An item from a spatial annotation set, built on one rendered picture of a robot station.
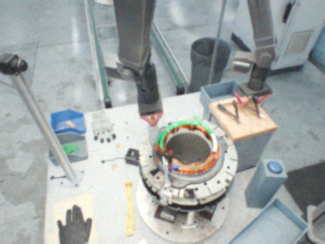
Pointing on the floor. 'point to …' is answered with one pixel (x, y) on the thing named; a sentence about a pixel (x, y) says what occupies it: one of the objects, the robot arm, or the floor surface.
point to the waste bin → (200, 75)
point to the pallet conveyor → (104, 63)
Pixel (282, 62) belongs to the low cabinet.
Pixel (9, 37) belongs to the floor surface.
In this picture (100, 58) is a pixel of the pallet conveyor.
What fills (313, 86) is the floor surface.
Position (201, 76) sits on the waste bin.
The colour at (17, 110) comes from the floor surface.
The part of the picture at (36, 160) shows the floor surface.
